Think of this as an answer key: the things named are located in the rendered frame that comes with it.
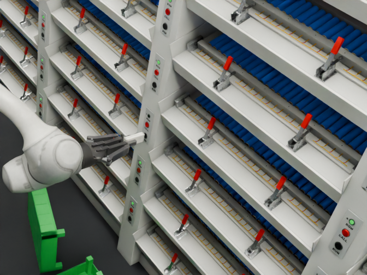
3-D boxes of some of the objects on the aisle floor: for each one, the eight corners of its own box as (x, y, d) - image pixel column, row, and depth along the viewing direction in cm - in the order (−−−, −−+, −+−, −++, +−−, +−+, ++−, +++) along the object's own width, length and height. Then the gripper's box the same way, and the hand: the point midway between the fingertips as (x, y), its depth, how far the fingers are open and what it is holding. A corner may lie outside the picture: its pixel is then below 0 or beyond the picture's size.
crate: (40, 273, 188) (41, 235, 176) (27, 214, 209) (28, 177, 197) (62, 269, 191) (65, 232, 179) (47, 211, 212) (49, 174, 200)
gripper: (64, 154, 156) (130, 134, 170) (86, 180, 149) (153, 157, 163) (65, 135, 152) (132, 115, 166) (88, 161, 145) (157, 138, 159)
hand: (134, 139), depth 163 cm, fingers closed
